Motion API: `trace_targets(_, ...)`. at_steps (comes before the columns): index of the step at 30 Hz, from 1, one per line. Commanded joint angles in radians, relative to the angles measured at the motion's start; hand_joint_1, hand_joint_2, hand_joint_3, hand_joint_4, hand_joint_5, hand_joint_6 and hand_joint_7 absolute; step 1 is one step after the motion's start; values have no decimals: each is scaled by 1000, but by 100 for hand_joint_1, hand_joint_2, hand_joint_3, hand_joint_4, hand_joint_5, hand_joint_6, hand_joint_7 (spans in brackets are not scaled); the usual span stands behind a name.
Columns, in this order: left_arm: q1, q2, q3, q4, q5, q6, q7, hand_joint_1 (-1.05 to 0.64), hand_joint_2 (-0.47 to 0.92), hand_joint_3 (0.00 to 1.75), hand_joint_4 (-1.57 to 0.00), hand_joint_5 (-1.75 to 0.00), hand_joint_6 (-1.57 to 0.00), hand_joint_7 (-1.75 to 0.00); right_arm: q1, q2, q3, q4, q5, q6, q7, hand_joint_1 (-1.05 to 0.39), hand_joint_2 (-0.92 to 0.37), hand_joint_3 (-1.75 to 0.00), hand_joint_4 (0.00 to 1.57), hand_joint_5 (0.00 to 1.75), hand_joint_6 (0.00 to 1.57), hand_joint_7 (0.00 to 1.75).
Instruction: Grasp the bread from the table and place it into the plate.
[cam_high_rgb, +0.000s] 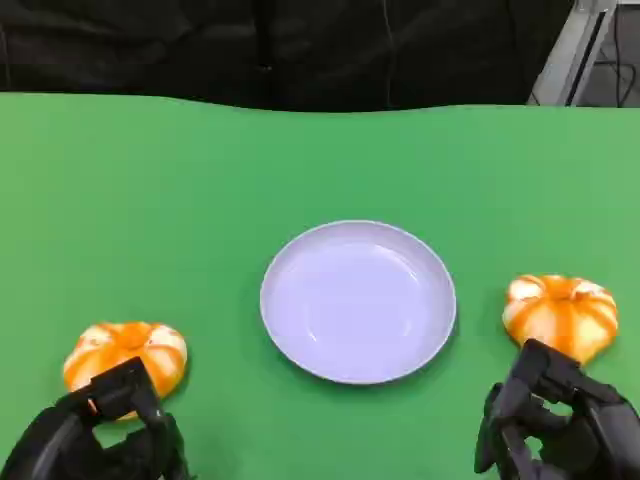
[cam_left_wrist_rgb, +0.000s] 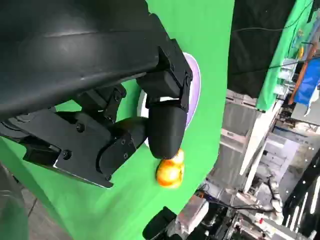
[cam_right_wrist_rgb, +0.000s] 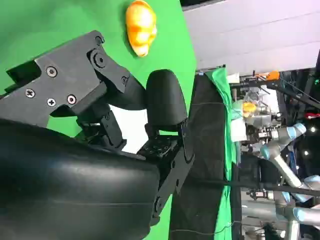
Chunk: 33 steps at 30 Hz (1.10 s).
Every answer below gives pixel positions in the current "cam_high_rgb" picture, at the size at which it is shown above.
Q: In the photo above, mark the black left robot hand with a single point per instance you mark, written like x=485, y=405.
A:
x=65, y=440

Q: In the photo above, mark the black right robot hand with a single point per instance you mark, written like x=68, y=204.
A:
x=555, y=415

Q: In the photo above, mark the orange and white toy bread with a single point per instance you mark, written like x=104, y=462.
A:
x=560, y=315
x=155, y=350

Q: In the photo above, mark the lilac plate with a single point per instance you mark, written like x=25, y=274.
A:
x=358, y=302

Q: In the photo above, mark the green table cloth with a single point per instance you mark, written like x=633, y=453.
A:
x=200, y=190

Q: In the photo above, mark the black backdrop curtain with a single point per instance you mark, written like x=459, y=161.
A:
x=250, y=45

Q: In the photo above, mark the grey metal frame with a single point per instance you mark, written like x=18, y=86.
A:
x=570, y=60

